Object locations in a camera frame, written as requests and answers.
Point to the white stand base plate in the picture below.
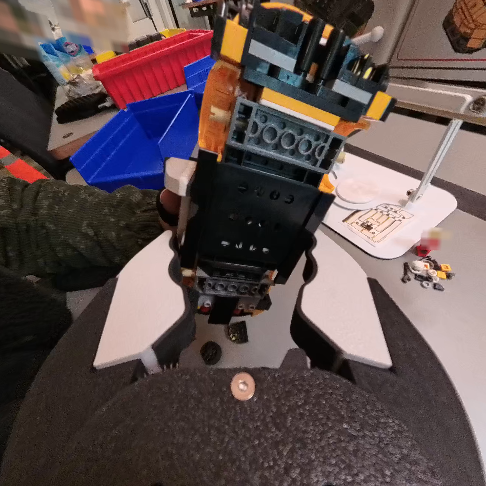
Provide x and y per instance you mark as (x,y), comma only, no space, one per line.
(429,212)

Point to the pile of small lego parts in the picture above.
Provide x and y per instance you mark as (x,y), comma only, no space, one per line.
(427,273)

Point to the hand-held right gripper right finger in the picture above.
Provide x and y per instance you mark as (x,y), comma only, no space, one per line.
(341,303)

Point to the blue printed plastic bag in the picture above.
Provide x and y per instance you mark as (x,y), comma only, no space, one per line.
(64,57)

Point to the black quarter-round lego plate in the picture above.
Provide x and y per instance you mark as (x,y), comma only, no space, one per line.
(238,332)

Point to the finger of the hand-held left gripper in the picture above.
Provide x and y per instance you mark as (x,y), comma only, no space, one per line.
(180,174)

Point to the red lego piece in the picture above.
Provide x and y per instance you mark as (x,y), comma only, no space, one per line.
(420,251)

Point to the person's left forearm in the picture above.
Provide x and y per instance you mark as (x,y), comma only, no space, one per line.
(76,224)

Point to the black ribbed object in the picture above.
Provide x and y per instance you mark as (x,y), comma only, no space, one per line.
(79,108)

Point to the small blue plastic bin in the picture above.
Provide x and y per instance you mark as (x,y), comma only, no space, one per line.
(195,76)

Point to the person's left hand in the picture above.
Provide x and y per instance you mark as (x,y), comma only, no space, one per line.
(169,197)

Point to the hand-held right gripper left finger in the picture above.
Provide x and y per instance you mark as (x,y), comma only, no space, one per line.
(144,300)

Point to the orange lego car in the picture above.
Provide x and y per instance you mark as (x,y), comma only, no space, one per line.
(265,190)

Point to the black lego wheel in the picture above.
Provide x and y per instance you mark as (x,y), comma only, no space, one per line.
(210,353)

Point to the lego sticker sheet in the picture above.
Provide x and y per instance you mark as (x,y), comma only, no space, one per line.
(376,224)

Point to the yellow plastic bin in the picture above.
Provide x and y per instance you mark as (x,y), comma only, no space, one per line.
(106,57)

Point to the red plastic bin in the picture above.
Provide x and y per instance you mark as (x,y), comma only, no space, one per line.
(152,72)

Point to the large blue plastic bin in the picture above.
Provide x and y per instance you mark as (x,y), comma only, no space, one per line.
(121,159)

